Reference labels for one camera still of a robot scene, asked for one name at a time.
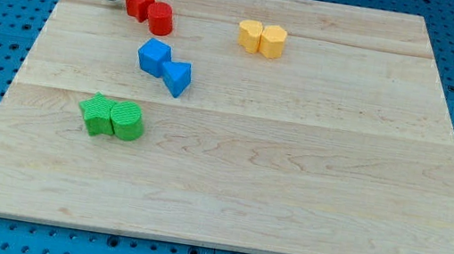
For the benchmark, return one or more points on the green cylinder block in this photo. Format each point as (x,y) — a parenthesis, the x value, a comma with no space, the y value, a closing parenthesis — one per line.
(127,121)

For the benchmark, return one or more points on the wooden board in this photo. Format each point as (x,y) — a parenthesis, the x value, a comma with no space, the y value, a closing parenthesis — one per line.
(342,145)

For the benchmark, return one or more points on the red star block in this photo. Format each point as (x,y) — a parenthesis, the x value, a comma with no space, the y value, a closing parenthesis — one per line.
(138,9)

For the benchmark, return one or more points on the yellow heart block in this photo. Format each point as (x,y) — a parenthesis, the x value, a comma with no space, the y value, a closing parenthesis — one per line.
(249,35)

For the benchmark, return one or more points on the blue triangle block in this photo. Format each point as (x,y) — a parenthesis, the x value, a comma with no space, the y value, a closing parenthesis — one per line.
(176,76)

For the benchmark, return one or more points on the green star block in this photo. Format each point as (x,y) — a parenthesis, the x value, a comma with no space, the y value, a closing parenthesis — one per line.
(96,113)

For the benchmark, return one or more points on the yellow hexagon block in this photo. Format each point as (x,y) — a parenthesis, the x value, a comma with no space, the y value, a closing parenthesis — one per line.
(272,41)

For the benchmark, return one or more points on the blue cube block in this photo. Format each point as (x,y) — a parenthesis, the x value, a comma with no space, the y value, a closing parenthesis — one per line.
(152,55)

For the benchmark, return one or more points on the red cylinder block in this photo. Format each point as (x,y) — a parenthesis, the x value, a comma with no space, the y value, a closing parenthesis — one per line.
(160,18)

